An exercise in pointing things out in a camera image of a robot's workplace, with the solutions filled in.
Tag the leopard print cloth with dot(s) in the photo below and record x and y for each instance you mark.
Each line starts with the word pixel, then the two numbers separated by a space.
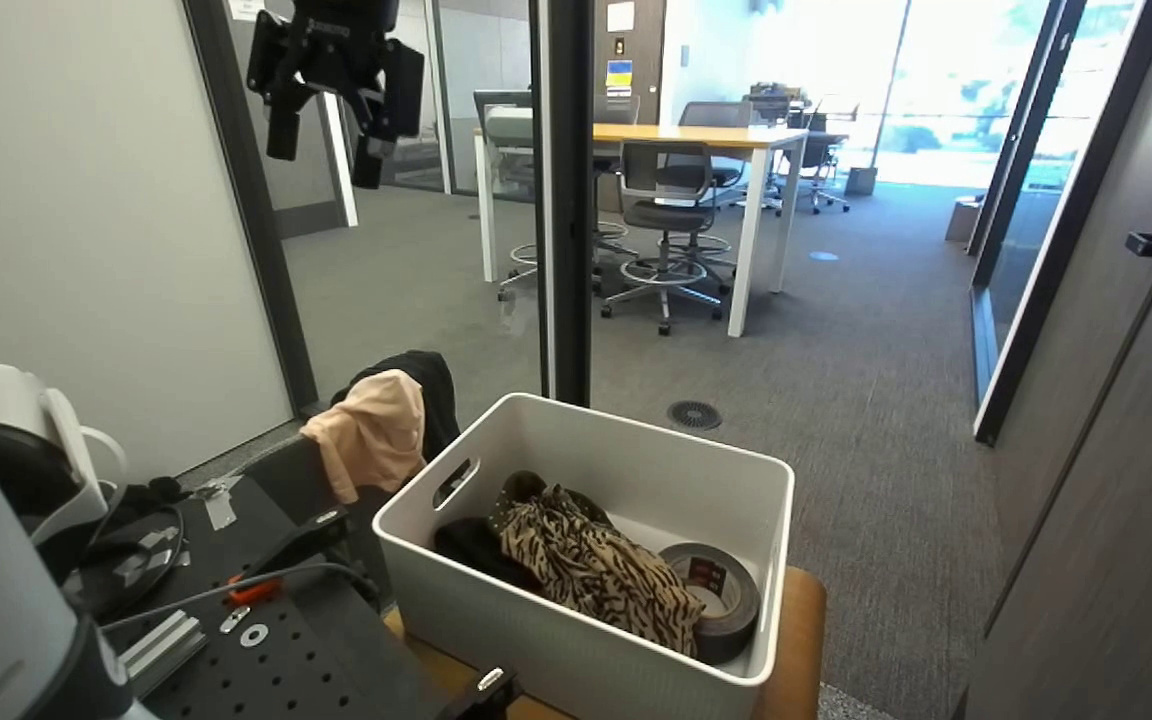
pixel 591 564

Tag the grey office chair backrest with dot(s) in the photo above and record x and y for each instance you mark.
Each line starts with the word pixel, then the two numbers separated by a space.
pixel 722 112

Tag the grey duct tape roll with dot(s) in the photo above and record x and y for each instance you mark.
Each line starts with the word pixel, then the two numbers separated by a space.
pixel 733 594

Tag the black office chair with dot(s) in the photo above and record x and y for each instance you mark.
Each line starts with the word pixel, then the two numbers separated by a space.
pixel 808 143

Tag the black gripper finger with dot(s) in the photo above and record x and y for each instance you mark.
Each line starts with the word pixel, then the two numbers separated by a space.
pixel 286 127
pixel 371 161

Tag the white paper tag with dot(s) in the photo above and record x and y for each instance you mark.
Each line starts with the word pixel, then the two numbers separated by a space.
pixel 222 506

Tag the black cloth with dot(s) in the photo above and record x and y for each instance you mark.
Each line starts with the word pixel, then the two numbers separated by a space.
pixel 441 401

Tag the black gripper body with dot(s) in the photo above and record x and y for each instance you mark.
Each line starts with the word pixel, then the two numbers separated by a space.
pixel 340 61

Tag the white plastic storage box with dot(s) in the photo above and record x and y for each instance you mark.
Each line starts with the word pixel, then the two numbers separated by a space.
pixel 522 641

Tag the wooden desk with white legs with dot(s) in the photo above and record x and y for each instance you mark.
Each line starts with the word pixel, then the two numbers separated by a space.
pixel 681 132

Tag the peach cloth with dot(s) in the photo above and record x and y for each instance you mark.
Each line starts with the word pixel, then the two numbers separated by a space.
pixel 361 434

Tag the blue and yellow poster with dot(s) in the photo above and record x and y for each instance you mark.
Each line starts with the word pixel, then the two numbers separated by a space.
pixel 616 76

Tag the dark brown cloth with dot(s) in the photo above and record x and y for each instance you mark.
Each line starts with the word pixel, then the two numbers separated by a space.
pixel 461 545

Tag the white metal bracket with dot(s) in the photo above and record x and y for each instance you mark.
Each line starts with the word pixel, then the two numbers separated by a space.
pixel 159 644

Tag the beige crumpled cloth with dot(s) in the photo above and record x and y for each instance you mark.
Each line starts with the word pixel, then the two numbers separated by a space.
pixel 288 482

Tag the round floor outlet cover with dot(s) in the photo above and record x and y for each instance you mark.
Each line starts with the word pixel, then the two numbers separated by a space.
pixel 697 413

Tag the black perforated table plate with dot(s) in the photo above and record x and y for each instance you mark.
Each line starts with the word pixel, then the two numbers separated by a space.
pixel 299 665

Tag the black glass wall post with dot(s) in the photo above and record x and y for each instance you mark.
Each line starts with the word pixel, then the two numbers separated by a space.
pixel 249 267
pixel 560 267

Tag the grey swivel office chair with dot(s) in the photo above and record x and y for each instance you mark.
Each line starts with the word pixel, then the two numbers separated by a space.
pixel 664 201

